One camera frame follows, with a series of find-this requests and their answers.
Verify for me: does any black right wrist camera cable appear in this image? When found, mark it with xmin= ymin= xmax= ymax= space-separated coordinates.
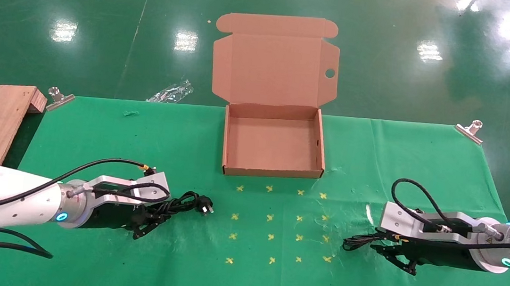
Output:
xmin=386 ymin=178 xmax=510 ymax=258

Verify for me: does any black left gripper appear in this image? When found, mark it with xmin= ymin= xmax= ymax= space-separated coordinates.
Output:
xmin=80 ymin=195 xmax=172 ymax=243

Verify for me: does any silver metal table clamp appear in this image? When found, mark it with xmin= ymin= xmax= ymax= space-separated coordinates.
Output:
xmin=45 ymin=86 xmax=75 ymax=114
xmin=453 ymin=118 xmax=485 ymax=145

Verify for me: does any black wired computer mouse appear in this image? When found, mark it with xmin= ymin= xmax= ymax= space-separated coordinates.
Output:
xmin=342 ymin=225 xmax=410 ymax=258

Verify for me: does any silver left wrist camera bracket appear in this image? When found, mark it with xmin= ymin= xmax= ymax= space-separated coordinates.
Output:
xmin=85 ymin=164 xmax=173 ymax=211

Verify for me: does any open brown cardboard box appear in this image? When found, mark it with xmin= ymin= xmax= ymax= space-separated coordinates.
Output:
xmin=199 ymin=7 xmax=344 ymax=187

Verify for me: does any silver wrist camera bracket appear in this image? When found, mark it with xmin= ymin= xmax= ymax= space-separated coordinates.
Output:
xmin=85 ymin=164 xmax=173 ymax=211
xmin=377 ymin=200 xmax=490 ymax=248

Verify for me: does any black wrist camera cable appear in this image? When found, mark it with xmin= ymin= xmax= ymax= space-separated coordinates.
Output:
xmin=386 ymin=178 xmax=510 ymax=258
xmin=0 ymin=147 xmax=173 ymax=236

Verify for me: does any black data cable with plug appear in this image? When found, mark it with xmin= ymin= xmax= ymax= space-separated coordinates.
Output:
xmin=141 ymin=187 xmax=216 ymax=230

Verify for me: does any black left wrist camera cable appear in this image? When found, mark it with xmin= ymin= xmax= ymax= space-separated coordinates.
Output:
xmin=0 ymin=147 xmax=173 ymax=236

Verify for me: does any clear crumpled plastic wrapper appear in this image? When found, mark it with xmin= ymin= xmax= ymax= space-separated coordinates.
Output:
xmin=146 ymin=75 xmax=195 ymax=107

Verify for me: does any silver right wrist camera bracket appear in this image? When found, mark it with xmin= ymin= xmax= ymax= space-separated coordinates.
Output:
xmin=377 ymin=200 xmax=490 ymax=248

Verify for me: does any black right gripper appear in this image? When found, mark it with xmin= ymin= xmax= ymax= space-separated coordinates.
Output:
xmin=373 ymin=238 xmax=479 ymax=283

